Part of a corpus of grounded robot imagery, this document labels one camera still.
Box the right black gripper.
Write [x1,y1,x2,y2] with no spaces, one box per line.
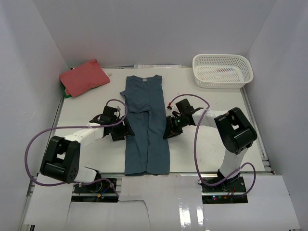
[163,115,187,139]

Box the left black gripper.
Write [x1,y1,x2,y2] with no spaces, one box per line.
[110,115,134,141]

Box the blue t shirt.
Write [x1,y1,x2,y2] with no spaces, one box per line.
[121,75,170,176]

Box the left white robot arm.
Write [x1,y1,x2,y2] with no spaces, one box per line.
[40,106,135,192]

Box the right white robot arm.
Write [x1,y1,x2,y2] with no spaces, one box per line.
[163,99,257,192]

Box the folded red t shirt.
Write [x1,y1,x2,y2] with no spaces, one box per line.
[59,59,110,98]

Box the white plastic laundry basket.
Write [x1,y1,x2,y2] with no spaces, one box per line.
[192,54,254,89]

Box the folded green t shirt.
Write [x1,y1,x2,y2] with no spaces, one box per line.
[61,84,72,99]

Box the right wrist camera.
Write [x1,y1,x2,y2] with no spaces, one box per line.
[166,102,182,117]

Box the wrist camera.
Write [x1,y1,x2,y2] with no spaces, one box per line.
[101,105,120,121]
[166,102,182,117]

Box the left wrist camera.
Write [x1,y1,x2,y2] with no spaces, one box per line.
[101,105,120,121]

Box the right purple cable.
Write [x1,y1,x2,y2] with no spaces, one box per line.
[166,93,257,198]

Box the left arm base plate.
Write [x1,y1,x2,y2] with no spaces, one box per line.
[71,178,118,203]

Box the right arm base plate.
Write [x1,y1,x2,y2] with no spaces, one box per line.
[198,176,248,205]

